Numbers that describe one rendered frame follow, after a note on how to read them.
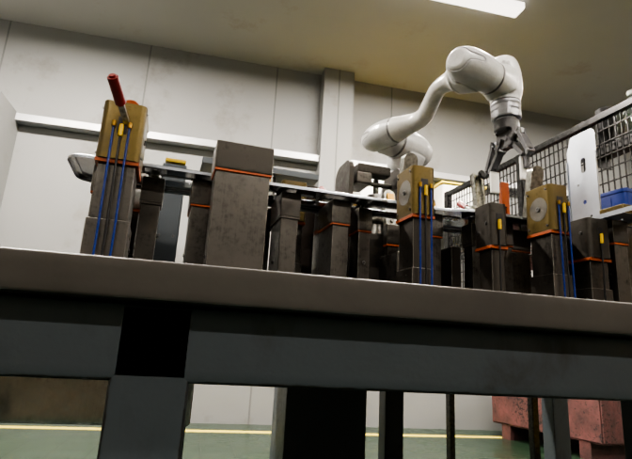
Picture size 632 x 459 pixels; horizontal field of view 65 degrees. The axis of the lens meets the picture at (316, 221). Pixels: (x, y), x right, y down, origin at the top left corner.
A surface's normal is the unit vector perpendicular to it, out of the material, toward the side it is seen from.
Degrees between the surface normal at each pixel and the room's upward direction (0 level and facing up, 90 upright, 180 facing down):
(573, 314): 90
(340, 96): 90
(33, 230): 90
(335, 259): 90
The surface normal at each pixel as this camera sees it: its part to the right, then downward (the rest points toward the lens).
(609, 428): 0.39, -0.21
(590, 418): -0.92, -0.15
